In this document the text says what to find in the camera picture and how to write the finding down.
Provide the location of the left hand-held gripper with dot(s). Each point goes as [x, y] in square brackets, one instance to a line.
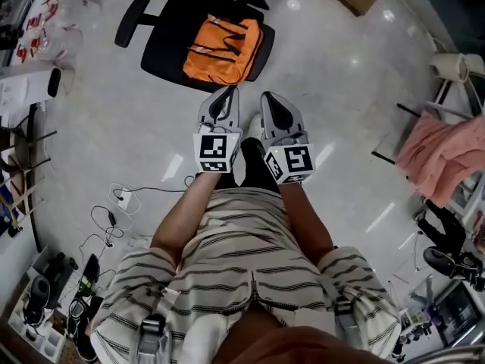
[214, 146]

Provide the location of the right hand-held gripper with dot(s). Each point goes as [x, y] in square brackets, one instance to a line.
[295, 161]

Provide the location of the orange safety vest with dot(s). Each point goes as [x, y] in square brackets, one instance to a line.
[219, 51]

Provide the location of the black office chair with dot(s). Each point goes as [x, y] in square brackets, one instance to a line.
[166, 44]

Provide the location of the person's right forearm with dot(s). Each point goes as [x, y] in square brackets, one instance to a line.
[307, 222]

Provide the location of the person's left forearm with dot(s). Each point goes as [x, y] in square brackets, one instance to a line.
[178, 218]

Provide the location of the person's right white shoe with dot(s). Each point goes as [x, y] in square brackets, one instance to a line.
[255, 125]

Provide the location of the person's black trousers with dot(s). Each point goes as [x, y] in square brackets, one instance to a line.
[261, 165]

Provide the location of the black clothes rack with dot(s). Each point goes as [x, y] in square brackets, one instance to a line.
[386, 157]

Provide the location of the white power strip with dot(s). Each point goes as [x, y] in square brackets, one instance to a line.
[127, 199]

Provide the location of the cream striped shirt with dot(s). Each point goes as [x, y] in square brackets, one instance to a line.
[246, 264]

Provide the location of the white waste bin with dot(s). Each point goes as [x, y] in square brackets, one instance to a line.
[64, 82]

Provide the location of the white metal shelf rack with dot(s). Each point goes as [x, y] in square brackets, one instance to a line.
[443, 108]

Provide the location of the pink jacket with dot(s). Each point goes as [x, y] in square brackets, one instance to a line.
[443, 154]

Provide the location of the black garment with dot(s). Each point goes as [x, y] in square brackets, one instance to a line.
[443, 226]

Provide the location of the group of red-capped water jugs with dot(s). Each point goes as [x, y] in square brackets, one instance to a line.
[49, 21]

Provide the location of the white water dispenser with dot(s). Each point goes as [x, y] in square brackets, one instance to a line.
[22, 85]

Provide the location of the wooden stool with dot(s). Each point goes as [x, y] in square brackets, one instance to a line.
[22, 154]

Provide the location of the black headset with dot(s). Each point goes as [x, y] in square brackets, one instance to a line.
[38, 294]

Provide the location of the dark monitor screen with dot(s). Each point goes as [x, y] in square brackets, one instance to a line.
[456, 313]

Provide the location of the white compartment shelf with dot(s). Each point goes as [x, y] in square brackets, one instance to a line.
[53, 345]

